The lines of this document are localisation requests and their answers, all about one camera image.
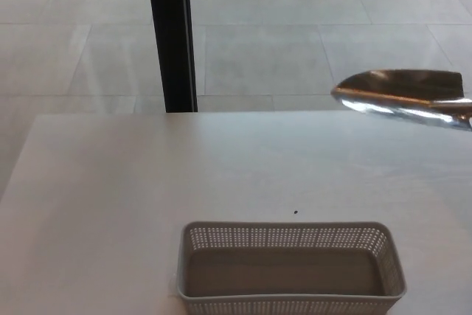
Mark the grey perforated plastic basket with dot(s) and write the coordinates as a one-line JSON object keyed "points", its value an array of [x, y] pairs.
{"points": [[287, 274]]}

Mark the black vertical frame post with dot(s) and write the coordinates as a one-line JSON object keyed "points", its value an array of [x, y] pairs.
{"points": [[173, 34]]}

